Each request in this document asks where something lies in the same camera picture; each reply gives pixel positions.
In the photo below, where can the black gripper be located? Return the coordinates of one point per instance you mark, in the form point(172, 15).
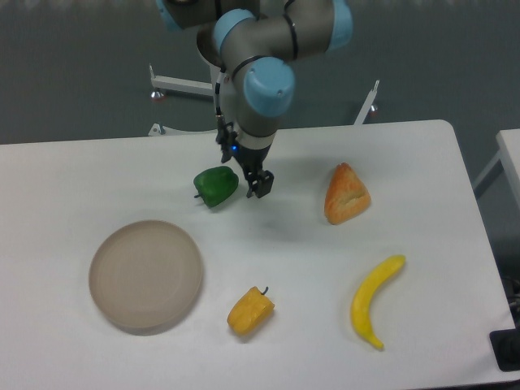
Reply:
point(250, 160)

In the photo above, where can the green bell pepper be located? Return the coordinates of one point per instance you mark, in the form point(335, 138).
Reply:
point(215, 185)

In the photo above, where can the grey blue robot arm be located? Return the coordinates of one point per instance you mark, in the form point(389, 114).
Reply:
point(254, 52)

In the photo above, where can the yellow bell pepper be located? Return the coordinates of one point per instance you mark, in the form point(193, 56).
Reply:
point(250, 311)

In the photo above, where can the orange bread pastry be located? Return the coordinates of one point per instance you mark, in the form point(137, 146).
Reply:
point(346, 196)

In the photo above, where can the beige round plate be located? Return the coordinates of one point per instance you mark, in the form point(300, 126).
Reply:
point(146, 277)

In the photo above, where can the yellow banana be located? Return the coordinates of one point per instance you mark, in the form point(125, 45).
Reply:
point(360, 308)

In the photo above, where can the white side table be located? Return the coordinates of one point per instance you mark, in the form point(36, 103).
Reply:
point(505, 160)

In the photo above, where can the black device at edge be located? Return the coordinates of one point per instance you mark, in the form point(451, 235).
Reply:
point(505, 345)

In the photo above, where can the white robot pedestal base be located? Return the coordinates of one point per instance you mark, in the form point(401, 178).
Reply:
point(163, 85)

